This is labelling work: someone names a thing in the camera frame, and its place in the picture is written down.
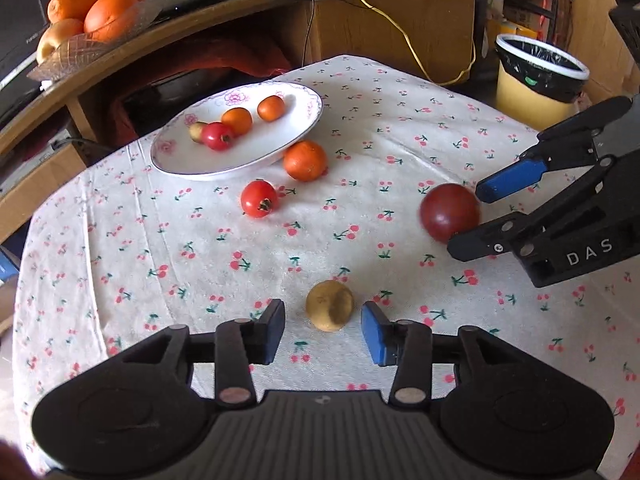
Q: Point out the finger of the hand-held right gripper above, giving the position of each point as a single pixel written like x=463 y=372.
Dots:
x=480 y=242
x=510 y=178

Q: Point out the small tangerine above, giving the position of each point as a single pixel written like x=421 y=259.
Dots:
x=271 y=108
x=237 y=120

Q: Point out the yellow trash bin black liner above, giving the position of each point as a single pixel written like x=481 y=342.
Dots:
x=520 y=97

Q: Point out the white plate pink floral print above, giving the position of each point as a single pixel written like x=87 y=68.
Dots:
x=190 y=160

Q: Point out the large orange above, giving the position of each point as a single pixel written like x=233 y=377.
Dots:
x=111 y=12
x=72 y=2

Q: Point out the yellow apple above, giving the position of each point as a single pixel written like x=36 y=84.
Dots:
x=57 y=37

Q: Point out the curved wooden desk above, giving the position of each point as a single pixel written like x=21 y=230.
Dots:
x=390 y=7

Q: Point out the glass fruit bowl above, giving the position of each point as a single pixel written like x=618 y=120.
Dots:
x=75 y=55

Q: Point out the small red tomato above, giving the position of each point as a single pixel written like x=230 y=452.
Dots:
x=217 y=136

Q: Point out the black plastic crate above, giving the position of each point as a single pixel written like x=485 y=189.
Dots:
x=627 y=15

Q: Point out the black monitor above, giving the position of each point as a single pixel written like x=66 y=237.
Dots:
x=20 y=20

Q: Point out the cherry print tablecloth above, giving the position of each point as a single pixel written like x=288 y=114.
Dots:
x=150 y=260

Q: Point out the small yellow-red fruit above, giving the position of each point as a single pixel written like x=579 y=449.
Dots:
x=196 y=132

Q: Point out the yellow-brown round pear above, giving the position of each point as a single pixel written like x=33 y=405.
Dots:
x=330 y=306

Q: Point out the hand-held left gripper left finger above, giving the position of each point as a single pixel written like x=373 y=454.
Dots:
x=272 y=335

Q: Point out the dark red apple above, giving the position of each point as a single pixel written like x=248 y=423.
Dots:
x=447 y=210

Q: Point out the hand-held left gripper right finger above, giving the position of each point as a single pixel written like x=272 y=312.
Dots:
x=374 y=335

